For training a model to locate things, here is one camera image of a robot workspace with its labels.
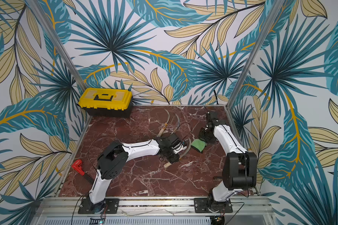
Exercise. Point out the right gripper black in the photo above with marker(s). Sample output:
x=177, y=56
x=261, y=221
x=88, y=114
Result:
x=203, y=136

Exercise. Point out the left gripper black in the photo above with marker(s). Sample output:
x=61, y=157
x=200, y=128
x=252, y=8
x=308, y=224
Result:
x=174, y=159

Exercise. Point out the green rag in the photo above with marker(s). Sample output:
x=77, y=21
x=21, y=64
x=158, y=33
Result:
x=198, y=145

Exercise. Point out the sickle labelled handle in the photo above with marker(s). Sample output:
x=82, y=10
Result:
x=165, y=124

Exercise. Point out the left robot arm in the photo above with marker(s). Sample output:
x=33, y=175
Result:
x=114, y=157

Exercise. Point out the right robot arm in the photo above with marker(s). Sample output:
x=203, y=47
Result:
x=240, y=167

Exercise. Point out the small dark object on table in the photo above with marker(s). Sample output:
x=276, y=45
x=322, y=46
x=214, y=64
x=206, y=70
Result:
x=217, y=178

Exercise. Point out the yellow black toolbox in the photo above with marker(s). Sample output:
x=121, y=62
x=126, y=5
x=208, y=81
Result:
x=107, y=102

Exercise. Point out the red clamp tool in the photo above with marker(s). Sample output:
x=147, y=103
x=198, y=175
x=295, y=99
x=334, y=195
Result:
x=77, y=166

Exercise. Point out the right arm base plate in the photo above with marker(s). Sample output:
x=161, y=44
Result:
x=205, y=205

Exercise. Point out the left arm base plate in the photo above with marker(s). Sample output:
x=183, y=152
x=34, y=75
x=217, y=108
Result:
x=98, y=206

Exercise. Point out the aluminium front rail frame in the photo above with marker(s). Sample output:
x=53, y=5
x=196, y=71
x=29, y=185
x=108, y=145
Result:
x=255, y=210

